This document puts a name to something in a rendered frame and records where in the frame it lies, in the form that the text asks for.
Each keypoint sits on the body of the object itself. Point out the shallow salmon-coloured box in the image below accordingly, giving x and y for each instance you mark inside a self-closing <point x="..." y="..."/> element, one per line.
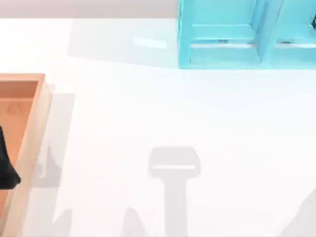
<point x="22" y="108"/>

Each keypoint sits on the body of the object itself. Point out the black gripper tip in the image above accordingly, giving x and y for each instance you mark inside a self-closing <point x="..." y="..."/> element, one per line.
<point x="6" y="170"/>

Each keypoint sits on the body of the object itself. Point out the light blue rack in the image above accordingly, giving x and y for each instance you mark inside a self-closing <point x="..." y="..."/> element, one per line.
<point x="266" y="29"/>

